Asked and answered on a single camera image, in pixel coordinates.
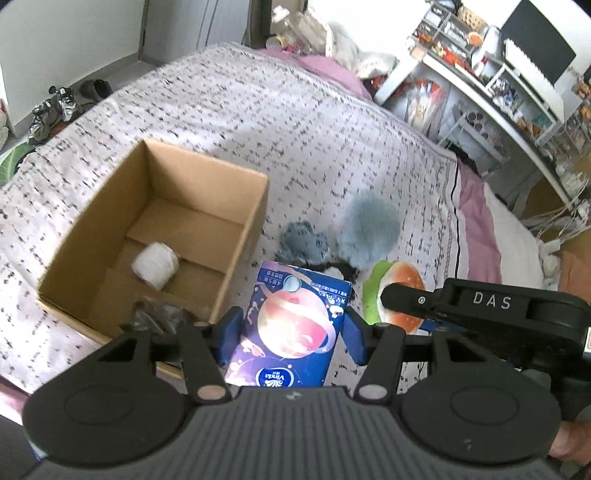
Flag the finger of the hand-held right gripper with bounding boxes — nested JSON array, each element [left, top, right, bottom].
[[380, 281, 447, 320]]

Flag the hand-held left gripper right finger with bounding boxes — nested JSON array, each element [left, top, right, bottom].
[[344, 306, 509, 403]]

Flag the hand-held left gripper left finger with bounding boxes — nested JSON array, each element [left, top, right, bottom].
[[95, 306, 245, 403]]

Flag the hamburger plush toy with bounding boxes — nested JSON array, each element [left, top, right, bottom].
[[362, 259, 431, 337]]

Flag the blue planet-print tissue pack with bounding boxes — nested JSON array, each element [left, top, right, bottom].
[[225, 259, 354, 389]]

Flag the white soft roll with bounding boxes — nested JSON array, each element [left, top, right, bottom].
[[132, 243, 181, 291]]

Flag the person's right hand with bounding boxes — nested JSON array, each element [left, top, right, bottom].
[[550, 419, 591, 464]]

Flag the dark crumpled cloth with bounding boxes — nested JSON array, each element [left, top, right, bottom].
[[121, 297, 200, 337]]

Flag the white duvet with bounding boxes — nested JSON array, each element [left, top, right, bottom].
[[482, 182, 560, 292]]

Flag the blue fluffy ball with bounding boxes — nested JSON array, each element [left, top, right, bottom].
[[336, 187, 402, 269]]

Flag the grey-blue knitted toy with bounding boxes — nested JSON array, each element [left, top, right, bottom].
[[275, 220, 330, 265]]

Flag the white patterned bed blanket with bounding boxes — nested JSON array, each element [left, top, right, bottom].
[[0, 41, 463, 398]]

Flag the white shelf desk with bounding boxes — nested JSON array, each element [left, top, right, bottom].
[[373, 0, 591, 209]]

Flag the dark slipper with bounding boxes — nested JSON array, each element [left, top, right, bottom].
[[76, 79, 112, 100]]

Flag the pair of grey sneakers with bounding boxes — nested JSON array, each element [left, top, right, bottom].
[[27, 85, 82, 145]]

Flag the black monitor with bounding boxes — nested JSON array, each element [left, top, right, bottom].
[[501, 0, 578, 85]]

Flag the clear plastic packaging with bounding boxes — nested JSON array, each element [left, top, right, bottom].
[[266, 4, 336, 57]]

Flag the white cables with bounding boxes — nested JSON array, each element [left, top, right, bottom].
[[526, 175, 591, 273]]

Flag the white wire cart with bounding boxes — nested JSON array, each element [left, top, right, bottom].
[[437, 102, 509, 163]]

